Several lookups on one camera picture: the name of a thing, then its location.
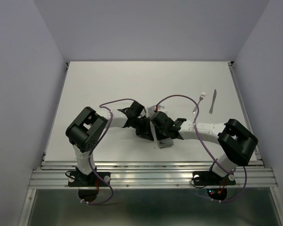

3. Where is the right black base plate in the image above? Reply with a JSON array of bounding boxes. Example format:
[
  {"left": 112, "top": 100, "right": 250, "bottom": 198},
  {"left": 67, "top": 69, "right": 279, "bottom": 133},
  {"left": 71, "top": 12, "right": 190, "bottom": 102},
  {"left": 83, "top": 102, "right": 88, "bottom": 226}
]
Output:
[{"left": 190, "top": 171, "right": 236, "bottom": 187}]

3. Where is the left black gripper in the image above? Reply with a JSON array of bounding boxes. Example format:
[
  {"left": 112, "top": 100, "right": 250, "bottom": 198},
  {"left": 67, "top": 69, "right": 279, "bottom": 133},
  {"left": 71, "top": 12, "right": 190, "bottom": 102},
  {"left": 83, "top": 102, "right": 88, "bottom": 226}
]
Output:
[{"left": 132, "top": 116, "right": 153, "bottom": 141}]

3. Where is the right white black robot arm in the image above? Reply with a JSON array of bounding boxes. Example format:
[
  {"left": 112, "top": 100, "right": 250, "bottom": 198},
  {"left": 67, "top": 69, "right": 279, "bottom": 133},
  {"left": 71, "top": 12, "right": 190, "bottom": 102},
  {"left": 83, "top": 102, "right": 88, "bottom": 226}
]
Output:
[{"left": 150, "top": 111, "right": 258, "bottom": 186}]

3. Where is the silver knife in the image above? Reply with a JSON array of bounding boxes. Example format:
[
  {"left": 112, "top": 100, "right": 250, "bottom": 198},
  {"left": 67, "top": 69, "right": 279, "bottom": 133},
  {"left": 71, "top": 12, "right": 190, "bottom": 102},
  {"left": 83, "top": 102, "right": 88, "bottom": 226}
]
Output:
[{"left": 209, "top": 89, "right": 217, "bottom": 114}]

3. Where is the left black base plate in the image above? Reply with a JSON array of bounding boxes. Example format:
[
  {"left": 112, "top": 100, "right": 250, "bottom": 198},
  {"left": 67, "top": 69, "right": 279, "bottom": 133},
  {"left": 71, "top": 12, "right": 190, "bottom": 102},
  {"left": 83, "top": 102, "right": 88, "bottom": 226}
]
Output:
[{"left": 65, "top": 170, "right": 108, "bottom": 187}]

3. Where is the grey cloth napkin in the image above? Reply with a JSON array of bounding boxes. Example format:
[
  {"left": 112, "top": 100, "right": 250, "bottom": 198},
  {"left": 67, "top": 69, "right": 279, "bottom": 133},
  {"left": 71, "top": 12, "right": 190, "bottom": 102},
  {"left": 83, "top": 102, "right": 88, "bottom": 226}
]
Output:
[{"left": 146, "top": 105, "right": 174, "bottom": 149}]

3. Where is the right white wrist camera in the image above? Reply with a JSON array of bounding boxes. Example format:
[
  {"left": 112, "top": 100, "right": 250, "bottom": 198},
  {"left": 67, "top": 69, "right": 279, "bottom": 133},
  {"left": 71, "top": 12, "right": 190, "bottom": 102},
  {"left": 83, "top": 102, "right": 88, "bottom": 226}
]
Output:
[{"left": 156, "top": 105, "right": 167, "bottom": 114}]

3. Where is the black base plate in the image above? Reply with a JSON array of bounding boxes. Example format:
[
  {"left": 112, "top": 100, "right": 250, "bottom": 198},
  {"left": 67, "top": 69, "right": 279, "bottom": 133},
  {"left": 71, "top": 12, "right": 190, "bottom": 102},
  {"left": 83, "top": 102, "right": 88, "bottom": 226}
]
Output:
[
  {"left": 65, "top": 170, "right": 108, "bottom": 187},
  {"left": 190, "top": 171, "right": 236, "bottom": 187}
]

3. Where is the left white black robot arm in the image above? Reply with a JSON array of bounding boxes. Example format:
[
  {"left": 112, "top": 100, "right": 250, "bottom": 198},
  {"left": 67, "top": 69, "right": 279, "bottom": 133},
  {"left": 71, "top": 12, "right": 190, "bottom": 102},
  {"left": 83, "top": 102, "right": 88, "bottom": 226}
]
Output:
[{"left": 66, "top": 99, "right": 154, "bottom": 186}]

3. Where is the silver fork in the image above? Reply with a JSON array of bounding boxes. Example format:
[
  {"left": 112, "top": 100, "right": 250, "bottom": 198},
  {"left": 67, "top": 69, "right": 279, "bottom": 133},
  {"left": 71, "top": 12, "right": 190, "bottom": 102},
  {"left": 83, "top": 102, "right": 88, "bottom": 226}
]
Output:
[{"left": 192, "top": 92, "right": 206, "bottom": 114}]

